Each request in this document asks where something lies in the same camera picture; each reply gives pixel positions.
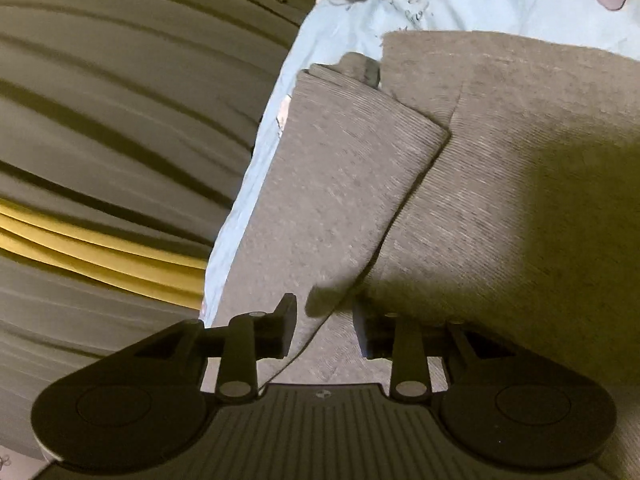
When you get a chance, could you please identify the grey sweatpants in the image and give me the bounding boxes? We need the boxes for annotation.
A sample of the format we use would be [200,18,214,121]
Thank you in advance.
[208,32,639,479]

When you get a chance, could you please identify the grey and yellow curtain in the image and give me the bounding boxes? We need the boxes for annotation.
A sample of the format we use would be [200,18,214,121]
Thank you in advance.
[1,0,316,458]

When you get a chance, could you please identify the light blue patterned bedsheet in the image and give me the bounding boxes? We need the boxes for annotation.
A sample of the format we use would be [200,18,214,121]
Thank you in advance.
[200,0,639,326]

